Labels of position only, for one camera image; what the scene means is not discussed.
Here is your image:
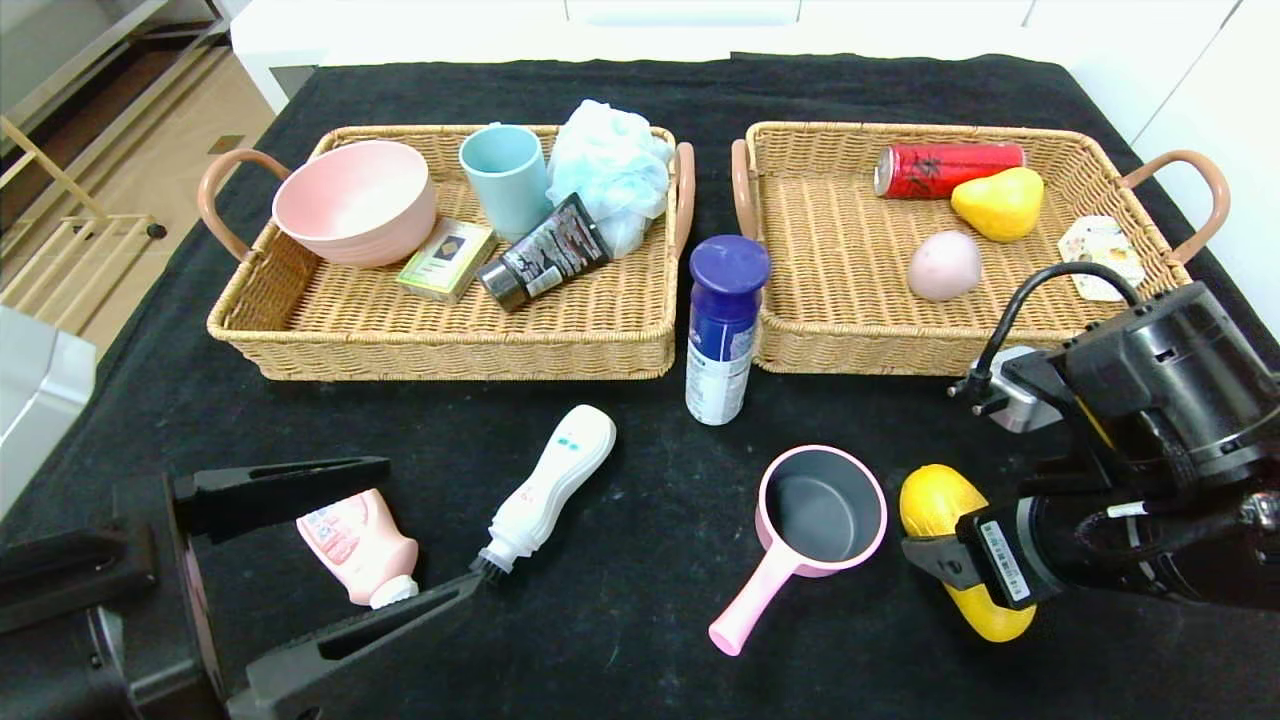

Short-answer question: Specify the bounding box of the wicker basket with toiletries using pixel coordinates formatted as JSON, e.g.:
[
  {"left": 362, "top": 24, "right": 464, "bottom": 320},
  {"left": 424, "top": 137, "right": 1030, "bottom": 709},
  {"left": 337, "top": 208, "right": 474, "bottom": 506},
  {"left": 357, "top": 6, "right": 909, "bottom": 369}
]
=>
[{"left": 198, "top": 124, "right": 696, "bottom": 383}]

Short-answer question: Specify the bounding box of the green soap box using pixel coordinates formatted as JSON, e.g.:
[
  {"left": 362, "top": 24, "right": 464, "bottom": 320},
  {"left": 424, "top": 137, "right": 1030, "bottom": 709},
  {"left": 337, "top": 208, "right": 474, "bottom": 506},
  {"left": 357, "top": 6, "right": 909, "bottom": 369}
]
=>
[{"left": 397, "top": 219, "right": 499, "bottom": 305}]

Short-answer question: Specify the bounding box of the red soda can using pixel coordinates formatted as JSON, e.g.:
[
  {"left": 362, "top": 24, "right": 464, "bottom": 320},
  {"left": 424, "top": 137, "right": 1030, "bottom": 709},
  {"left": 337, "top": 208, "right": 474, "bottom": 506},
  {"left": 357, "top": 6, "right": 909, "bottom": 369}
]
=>
[{"left": 873, "top": 143, "right": 1026, "bottom": 201}]

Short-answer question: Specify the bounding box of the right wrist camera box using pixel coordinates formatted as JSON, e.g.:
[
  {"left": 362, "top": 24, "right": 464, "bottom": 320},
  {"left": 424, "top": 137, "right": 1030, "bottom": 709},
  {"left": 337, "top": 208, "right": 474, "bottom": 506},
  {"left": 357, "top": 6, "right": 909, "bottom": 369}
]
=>
[{"left": 975, "top": 345, "right": 1069, "bottom": 434}]

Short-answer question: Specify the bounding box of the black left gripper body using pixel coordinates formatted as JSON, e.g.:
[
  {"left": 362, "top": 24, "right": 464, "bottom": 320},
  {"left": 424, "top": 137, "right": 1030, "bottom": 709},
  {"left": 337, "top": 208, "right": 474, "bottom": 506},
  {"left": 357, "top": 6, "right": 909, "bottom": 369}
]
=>
[{"left": 83, "top": 471, "right": 230, "bottom": 720}]

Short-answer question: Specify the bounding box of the pink bottle white cap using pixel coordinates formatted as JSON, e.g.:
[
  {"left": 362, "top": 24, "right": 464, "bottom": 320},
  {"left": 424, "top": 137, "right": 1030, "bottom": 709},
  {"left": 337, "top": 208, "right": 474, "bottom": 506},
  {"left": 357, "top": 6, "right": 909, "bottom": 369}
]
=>
[{"left": 296, "top": 488, "right": 421, "bottom": 609}]

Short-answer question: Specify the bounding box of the pink bowl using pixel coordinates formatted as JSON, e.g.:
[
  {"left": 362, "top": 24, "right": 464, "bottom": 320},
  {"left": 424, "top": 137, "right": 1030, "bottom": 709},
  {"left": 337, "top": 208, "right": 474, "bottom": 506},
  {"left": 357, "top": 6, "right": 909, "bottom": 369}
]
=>
[{"left": 272, "top": 140, "right": 439, "bottom": 269}]

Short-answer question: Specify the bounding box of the light wooden rack on wheels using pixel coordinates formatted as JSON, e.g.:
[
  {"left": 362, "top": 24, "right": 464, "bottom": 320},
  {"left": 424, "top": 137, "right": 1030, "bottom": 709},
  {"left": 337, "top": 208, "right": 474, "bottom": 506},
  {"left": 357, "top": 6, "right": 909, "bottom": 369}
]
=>
[{"left": 0, "top": 115, "right": 169, "bottom": 336}]

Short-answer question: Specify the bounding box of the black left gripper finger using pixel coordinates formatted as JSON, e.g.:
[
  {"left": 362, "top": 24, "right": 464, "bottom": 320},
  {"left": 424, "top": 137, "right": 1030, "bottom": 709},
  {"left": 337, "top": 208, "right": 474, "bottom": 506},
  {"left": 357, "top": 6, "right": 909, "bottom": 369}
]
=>
[
  {"left": 225, "top": 570, "right": 486, "bottom": 720},
  {"left": 173, "top": 455, "right": 391, "bottom": 545}
]

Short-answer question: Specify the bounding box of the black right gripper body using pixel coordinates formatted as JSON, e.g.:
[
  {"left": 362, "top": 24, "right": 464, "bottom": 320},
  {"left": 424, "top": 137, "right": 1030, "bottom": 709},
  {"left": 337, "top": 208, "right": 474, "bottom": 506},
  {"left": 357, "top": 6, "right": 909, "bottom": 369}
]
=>
[{"left": 955, "top": 496, "right": 1070, "bottom": 611}]

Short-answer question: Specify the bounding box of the small white carton box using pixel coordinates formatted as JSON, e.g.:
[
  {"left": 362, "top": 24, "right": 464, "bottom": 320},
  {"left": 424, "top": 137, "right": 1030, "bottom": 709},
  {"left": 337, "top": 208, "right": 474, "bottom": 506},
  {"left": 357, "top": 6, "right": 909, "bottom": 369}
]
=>
[{"left": 1058, "top": 215, "right": 1146, "bottom": 303}]

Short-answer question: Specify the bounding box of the light blue bath pouf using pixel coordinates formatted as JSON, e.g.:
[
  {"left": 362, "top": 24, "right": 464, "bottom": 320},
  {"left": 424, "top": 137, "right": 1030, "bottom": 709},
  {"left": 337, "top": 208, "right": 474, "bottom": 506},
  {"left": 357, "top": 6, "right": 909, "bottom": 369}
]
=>
[{"left": 547, "top": 99, "right": 676, "bottom": 260}]

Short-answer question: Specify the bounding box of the pale pink egg shaped food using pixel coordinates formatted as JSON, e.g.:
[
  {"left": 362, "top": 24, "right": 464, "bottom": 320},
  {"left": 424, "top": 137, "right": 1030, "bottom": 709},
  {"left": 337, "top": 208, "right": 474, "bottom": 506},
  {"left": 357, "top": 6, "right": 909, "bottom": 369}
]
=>
[{"left": 907, "top": 230, "right": 984, "bottom": 303}]

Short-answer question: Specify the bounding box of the long yellow fruit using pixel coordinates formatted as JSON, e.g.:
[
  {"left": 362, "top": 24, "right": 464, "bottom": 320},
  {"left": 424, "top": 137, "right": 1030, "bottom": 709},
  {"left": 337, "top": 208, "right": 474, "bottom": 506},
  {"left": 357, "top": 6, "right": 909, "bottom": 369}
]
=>
[{"left": 900, "top": 464, "right": 1038, "bottom": 643}]

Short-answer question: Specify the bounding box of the black cosmetic tube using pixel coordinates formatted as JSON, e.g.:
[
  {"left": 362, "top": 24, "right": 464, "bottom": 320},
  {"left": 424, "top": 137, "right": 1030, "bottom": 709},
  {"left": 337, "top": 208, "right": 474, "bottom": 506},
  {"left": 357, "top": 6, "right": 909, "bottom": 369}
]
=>
[{"left": 478, "top": 194, "right": 613, "bottom": 314}]

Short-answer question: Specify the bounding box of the white brush applicator bottle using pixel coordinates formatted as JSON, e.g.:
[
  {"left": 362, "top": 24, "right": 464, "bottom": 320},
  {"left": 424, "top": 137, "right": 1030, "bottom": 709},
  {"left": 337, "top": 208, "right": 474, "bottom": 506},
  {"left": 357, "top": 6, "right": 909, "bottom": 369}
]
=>
[{"left": 470, "top": 405, "right": 618, "bottom": 586}]

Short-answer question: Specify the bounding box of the grey metal shelf unit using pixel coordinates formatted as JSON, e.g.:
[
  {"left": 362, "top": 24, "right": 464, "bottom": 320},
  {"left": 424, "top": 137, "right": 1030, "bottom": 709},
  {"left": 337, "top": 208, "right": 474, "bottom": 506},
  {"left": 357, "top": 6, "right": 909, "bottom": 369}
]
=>
[{"left": 0, "top": 0, "right": 233, "bottom": 131}]

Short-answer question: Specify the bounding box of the wicker basket with food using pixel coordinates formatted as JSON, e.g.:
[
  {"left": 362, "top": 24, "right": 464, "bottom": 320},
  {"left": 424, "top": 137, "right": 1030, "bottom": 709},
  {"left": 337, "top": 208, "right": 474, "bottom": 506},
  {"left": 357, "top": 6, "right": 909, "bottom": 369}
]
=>
[{"left": 730, "top": 122, "right": 1229, "bottom": 381}]

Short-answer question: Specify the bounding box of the black camera cable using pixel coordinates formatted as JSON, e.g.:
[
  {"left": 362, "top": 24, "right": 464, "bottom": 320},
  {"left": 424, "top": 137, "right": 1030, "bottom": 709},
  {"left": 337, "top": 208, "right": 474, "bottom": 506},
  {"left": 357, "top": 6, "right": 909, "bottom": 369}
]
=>
[{"left": 950, "top": 262, "right": 1143, "bottom": 406}]

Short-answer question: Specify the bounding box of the pink toy saucepan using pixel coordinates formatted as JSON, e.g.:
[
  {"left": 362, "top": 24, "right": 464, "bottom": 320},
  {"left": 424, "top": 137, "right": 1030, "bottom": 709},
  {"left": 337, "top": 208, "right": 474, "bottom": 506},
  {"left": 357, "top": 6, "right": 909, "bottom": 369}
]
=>
[{"left": 708, "top": 446, "right": 888, "bottom": 658}]

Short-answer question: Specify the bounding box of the blue capped spray can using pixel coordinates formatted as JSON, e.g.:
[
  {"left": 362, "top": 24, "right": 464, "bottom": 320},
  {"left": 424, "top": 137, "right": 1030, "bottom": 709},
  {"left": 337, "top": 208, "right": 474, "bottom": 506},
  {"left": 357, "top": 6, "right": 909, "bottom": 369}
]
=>
[{"left": 686, "top": 236, "right": 772, "bottom": 427}]

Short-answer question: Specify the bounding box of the black tablecloth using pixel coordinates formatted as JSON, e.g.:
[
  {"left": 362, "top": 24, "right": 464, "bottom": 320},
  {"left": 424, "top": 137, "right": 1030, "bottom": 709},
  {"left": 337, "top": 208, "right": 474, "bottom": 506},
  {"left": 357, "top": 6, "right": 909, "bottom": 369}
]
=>
[{"left": 0, "top": 55, "right": 1280, "bottom": 720}]

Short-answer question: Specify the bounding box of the teal plastic cup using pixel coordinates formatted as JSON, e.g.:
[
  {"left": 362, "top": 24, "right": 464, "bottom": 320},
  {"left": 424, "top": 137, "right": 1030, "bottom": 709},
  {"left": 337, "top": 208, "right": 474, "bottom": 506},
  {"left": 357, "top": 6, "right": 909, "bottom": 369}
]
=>
[{"left": 459, "top": 124, "right": 554, "bottom": 245}]

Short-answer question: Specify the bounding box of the yellow pear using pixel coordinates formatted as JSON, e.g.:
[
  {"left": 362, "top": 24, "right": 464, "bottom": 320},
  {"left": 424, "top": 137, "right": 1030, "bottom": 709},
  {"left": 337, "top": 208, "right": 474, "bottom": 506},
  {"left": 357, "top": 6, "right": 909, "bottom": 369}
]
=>
[{"left": 950, "top": 167, "right": 1044, "bottom": 244}]

